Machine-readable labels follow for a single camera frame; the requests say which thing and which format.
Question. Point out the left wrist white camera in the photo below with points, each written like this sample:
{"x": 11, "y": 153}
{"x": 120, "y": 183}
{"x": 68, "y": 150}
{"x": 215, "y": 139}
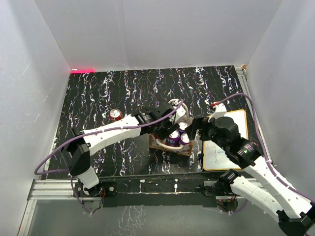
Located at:
{"x": 180, "y": 113}

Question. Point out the wrist white camera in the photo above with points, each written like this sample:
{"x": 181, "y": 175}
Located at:
{"x": 180, "y": 113}
{"x": 219, "y": 110}

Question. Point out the aluminium frame rail right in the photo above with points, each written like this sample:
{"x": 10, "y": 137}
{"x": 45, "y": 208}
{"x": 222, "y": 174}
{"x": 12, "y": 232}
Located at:
{"x": 242, "y": 76}

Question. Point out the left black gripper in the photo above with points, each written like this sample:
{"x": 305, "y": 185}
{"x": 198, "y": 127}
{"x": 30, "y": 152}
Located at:
{"x": 170, "y": 127}

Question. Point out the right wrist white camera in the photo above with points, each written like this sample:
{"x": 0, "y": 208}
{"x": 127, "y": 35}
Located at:
{"x": 219, "y": 110}

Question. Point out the red cola can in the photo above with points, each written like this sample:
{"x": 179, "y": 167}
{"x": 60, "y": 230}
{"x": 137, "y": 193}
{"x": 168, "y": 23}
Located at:
{"x": 115, "y": 115}

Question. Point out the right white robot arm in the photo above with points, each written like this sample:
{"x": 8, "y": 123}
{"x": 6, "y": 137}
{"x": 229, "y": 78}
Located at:
{"x": 293, "y": 211}

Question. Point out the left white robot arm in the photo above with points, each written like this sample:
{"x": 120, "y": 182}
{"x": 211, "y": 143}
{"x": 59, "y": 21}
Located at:
{"x": 77, "y": 152}

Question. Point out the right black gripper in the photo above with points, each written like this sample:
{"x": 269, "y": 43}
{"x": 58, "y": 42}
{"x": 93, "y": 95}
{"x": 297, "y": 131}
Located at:
{"x": 199, "y": 123}

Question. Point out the purple Fanta can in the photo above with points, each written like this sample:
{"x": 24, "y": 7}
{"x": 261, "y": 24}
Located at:
{"x": 173, "y": 139}
{"x": 183, "y": 125}
{"x": 184, "y": 139}

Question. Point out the pink tape strip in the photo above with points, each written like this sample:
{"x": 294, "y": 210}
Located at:
{"x": 78, "y": 71}

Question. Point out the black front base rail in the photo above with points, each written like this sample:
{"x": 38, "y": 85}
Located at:
{"x": 190, "y": 189}

